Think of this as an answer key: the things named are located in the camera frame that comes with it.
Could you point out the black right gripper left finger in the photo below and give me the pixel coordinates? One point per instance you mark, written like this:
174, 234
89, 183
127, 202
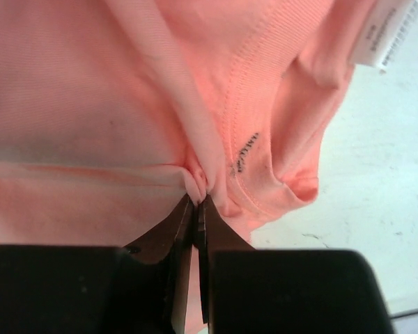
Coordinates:
164, 252

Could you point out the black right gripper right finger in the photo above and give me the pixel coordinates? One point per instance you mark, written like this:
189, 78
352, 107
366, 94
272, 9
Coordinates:
213, 235

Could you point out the salmon orange t shirt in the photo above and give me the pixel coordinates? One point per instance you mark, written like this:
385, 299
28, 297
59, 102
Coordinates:
112, 111

